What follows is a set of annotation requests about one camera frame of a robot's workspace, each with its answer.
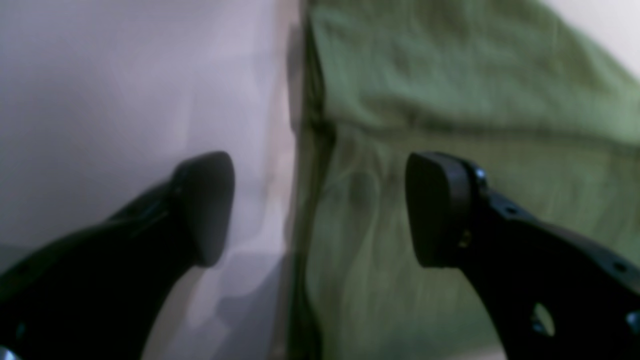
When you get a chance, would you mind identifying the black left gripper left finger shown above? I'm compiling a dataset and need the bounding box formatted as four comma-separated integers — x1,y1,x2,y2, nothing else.
0,152,235,360

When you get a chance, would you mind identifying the green t-shirt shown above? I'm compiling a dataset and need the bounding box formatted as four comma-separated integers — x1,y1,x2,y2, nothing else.
288,0,640,360

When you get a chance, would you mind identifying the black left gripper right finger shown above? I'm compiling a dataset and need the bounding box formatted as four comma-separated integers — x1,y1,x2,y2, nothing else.
405,152,640,360

